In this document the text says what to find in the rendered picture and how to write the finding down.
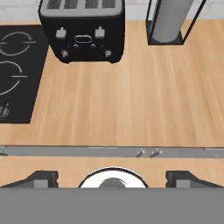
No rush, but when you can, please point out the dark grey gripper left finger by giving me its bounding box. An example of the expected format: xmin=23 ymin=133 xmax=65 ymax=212
xmin=0 ymin=170 xmax=60 ymax=189

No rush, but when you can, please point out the grey cupboard door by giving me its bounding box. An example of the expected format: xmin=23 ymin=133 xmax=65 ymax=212
xmin=146 ymin=146 xmax=224 ymax=159
xmin=4 ymin=145 xmax=149 ymax=159

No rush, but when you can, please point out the black hob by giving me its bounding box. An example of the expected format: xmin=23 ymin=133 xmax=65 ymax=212
xmin=0 ymin=24 xmax=50 ymax=125

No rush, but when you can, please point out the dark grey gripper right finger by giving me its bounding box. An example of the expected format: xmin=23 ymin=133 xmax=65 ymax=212
xmin=164 ymin=170 xmax=224 ymax=189

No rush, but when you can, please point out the black wire roll stand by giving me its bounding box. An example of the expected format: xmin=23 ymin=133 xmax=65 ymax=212
xmin=145 ymin=0 xmax=208 ymax=46

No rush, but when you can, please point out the white and black round object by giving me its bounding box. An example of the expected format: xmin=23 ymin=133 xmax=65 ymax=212
xmin=77 ymin=166 xmax=150 ymax=189

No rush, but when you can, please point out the black four-slot toaster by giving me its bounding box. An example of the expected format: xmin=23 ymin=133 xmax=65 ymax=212
xmin=38 ymin=0 xmax=127 ymax=65

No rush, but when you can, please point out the grey paper towel roll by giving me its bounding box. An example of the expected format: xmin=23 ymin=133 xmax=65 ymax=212
xmin=151 ymin=0 xmax=195 ymax=44

